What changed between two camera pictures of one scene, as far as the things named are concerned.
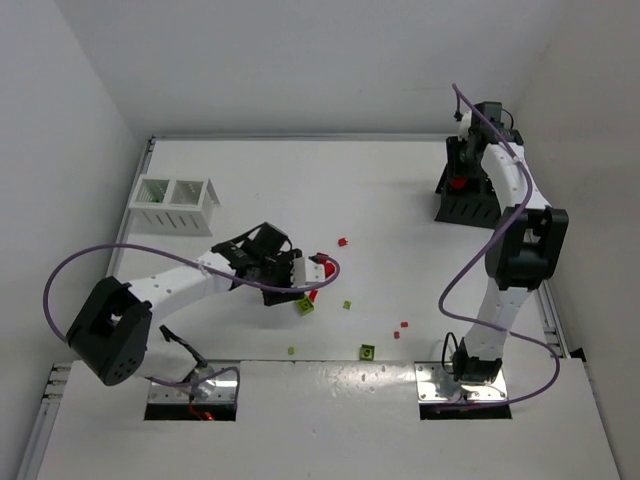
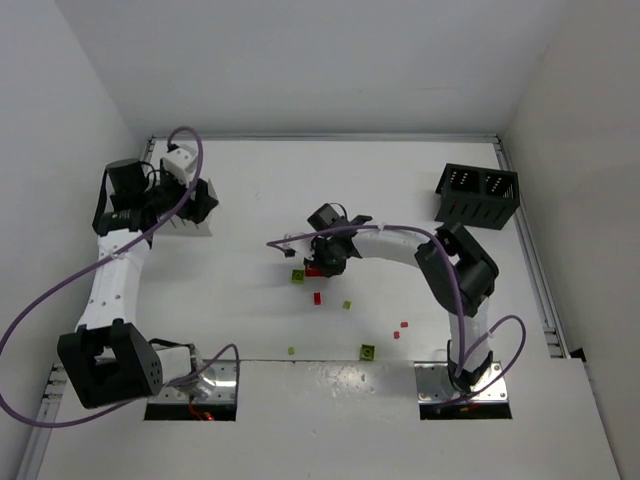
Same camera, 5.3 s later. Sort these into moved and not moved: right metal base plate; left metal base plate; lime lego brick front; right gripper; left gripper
Moved: left gripper; right gripper
Not moved: left metal base plate; right metal base plate; lime lego brick front
